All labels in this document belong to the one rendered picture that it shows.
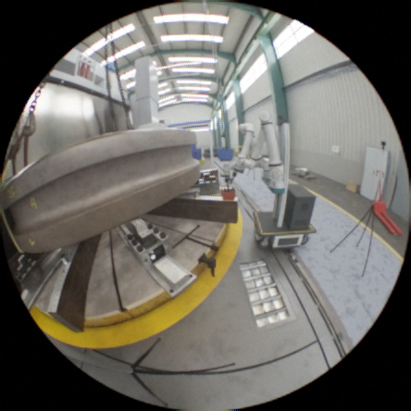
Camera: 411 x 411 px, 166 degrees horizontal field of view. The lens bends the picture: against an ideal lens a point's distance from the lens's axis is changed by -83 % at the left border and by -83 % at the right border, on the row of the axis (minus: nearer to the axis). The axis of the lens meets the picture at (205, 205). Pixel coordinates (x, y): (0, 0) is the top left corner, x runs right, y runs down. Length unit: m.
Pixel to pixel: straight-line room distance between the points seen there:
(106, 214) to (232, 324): 1.63
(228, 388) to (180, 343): 0.62
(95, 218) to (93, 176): 0.42
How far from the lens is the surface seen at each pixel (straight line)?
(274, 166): 1.50
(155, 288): 1.50
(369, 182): 6.48
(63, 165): 1.49
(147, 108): 6.35
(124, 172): 1.61
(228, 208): 2.07
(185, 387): 1.53
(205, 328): 1.55
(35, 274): 2.57
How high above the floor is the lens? 1.48
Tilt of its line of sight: 25 degrees down
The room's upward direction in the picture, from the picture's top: 6 degrees counter-clockwise
